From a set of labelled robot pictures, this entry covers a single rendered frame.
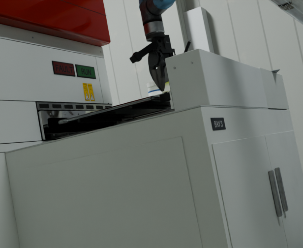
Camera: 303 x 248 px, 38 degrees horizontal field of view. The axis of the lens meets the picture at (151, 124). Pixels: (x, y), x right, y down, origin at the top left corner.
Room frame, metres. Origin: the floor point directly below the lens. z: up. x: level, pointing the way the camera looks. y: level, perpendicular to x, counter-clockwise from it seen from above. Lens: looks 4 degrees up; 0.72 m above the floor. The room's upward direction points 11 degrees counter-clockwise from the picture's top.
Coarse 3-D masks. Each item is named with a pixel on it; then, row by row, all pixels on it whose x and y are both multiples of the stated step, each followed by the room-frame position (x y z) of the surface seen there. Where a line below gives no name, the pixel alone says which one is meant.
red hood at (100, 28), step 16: (0, 0) 1.29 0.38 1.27; (16, 0) 1.35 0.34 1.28; (32, 0) 1.41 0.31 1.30; (48, 0) 1.48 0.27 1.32; (64, 0) 1.56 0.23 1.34; (80, 0) 1.65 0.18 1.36; (96, 0) 1.75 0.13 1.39; (0, 16) 1.29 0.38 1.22; (16, 16) 1.34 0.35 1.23; (32, 16) 1.40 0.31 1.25; (48, 16) 1.47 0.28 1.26; (64, 16) 1.55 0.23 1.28; (80, 16) 1.63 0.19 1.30; (96, 16) 1.73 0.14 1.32; (48, 32) 1.51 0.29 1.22; (64, 32) 1.55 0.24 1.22; (80, 32) 1.62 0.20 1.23; (96, 32) 1.71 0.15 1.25
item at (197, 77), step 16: (176, 64) 1.07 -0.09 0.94; (192, 64) 1.05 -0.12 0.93; (208, 64) 1.08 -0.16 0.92; (224, 64) 1.19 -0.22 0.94; (240, 64) 1.32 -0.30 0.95; (176, 80) 1.07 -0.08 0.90; (192, 80) 1.05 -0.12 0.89; (208, 80) 1.06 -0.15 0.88; (224, 80) 1.16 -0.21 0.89; (240, 80) 1.29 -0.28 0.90; (256, 80) 1.45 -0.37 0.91; (176, 96) 1.08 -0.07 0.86; (192, 96) 1.06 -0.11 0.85; (208, 96) 1.04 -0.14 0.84; (224, 96) 1.14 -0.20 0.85; (240, 96) 1.26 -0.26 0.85; (256, 96) 1.42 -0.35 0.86
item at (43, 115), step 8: (40, 112) 1.42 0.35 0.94; (48, 112) 1.45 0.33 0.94; (56, 112) 1.49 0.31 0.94; (64, 112) 1.53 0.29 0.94; (72, 112) 1.56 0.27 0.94; (80, 112) 1.60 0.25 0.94; (88, 112) 1.65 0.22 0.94; (40, 120) 1.43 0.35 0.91; (40, 128) 1.43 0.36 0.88; (48, 128) 1.44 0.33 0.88; (48, 136) 1.44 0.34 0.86; (56, 136) 1.47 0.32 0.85; (64, 136) 1.51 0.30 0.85
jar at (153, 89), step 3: (153, 81) 1.95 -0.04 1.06; (147, 84) 1.97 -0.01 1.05; (150, 84) 1.95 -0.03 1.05; (153, 84) 1.95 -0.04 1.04; (147, 87) 1.97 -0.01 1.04; (150, 87) 1.96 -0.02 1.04; (153, 87) 1.95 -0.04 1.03; (156, 87) 1.95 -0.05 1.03; (150, 90) 1.96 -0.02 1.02; (153, 90) 1.95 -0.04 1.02; (156, 90) 1.95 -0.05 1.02; (159, 90) 1.95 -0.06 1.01; (150, 93) 1.96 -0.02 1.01; (153, 93) 1.95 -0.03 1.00; (156, 93) 1.95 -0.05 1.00; (159, 93) 1.95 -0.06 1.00
